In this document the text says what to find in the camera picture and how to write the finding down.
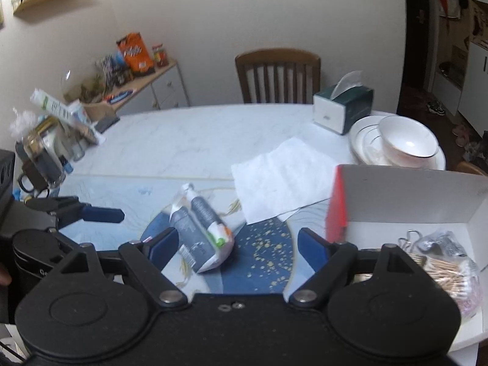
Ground bag of cotton swabs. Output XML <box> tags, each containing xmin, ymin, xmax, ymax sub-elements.
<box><xmin>415</xmin><ymin>255</ymin><xmax>482</xmax><ymax>318</ymax></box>

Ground dark green tissue box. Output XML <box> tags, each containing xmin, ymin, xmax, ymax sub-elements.
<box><xmin>313</xmin><ymin>70</ymin><xmax>375</xmax><ymax>136</ymax></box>

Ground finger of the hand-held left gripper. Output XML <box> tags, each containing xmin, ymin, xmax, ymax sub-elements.
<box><xmin>26</xmin><ymin>196</ymin><xmax>125</xmax><ymax>233</ymax></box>

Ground metal paper clips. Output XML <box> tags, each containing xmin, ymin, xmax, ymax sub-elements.
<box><xmin>397</xmin><ymin>229</ymin><xmax>422</xmax><ymax>249</ymax></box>

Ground white green tissue pack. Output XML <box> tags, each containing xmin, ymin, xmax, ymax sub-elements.
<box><xmin>182</xmin><ymin>183</ymin><xmax>234</xmax><ymax>272</ymax></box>

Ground red-lidded jar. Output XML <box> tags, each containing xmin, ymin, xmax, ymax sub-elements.
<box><xmin>151</xmin><ymin>43</ymin><xmax>170</xmax><ymax>69</ymax></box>

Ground white bowl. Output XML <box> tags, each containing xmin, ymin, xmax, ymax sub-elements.
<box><xmin>378</xmin><ymin>115</ymin><xmax>440</xmax><ymax>159</ymax></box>

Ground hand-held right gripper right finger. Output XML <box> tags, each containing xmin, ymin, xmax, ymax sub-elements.
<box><xmin>289</xmin><ymin>228</ymin><xmax>425</xmax><ymax>307</ymax></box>

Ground red white cardboard box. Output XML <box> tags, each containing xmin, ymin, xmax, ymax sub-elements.
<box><xmin>324</xmin><ymin>164</ymin><xmax>488</xmax><ymax>352</ymax></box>

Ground wooden chair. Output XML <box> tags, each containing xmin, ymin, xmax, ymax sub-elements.
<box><xmin>234</xmin><ymin>48</ymin><xmax>322</xmax><ymax>104</ymax></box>

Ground white paper napkin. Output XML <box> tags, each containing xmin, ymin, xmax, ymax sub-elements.
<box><xmin>231</xmin><ymin>136</ymin><xmax>339</xmax><ymax>225</ymax></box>

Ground white marble blue-print desktop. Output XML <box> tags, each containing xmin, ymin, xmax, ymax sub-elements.
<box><xmin>13</xmin><ymin>104</ymin><xmax>488</xmax><ymax>353</ymax></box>

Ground white wooden-top cabinet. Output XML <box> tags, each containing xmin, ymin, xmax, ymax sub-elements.
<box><xmin>102</xmin><ymin>59</ymin><xmax>191</xmax><ymax>117</ymax></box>

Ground stack of white plates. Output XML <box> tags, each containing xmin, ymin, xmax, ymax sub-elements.
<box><xmin>349</xmin><ymin>114</ymin><xmax>447</xmax><ymax>171</ymax></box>

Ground grey blue tissue pack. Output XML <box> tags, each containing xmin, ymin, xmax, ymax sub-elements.
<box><xmin>169</xmin><ymin>205</ymin><xmax>215</xmax><ymax>274</ymax></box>

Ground clear plastic food bag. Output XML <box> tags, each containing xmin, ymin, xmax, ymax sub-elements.
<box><xmin>30</xmin><ymin>88</ymin><xmax>106</xmax><ymax>146</ymax></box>

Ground white storage cabinet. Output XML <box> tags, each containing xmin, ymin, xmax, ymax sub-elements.
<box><xmin>457</xmin><ymin>40</ymin><xmax>488</xmax><ymax>131</ymax></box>

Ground orange snack bag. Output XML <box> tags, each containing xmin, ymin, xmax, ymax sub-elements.
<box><xmin>116</xmin><ymin>32</ymin><xmax>156</xmax><ymax>76</ymax></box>

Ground glass jar of dark tea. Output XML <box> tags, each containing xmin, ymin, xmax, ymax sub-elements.
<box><xmin>22</xmin><ymin>129</ymin><xmax>68</xmax><ymax>190</ymax></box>

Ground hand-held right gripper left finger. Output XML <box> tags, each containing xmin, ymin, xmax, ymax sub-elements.
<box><xmin>61</xmin><ymin>228</ymin><xmax>187</xmax><ymax>307</ymax></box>

